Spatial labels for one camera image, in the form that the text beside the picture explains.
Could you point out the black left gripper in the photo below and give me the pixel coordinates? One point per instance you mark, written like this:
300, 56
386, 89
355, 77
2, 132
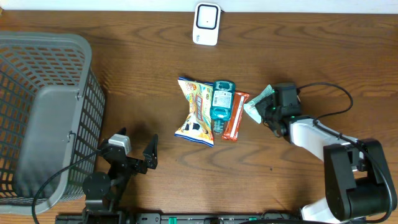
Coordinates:
150, 155

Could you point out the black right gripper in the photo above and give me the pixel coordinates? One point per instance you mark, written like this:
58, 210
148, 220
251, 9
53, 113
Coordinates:
264, 105

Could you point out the red snack packet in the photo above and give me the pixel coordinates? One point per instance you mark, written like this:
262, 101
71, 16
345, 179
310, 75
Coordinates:
232, 127

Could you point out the teal blister pack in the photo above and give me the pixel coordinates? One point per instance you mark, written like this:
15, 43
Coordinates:
221, 104

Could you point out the cream yellow snack bag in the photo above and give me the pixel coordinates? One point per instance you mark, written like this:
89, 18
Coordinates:
197, 126

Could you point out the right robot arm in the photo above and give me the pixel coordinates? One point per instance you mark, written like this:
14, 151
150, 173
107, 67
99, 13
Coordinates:
358, 183

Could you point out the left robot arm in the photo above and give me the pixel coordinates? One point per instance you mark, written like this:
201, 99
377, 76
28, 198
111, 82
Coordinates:
104, 190

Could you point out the white barcode scanner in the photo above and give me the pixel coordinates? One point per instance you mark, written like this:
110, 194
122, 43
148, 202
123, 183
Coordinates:
206, 24

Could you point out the grey plastic shopping basket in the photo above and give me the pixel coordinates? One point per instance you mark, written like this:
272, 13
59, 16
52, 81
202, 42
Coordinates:
52, 109

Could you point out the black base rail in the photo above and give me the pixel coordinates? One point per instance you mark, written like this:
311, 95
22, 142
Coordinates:
156, 218

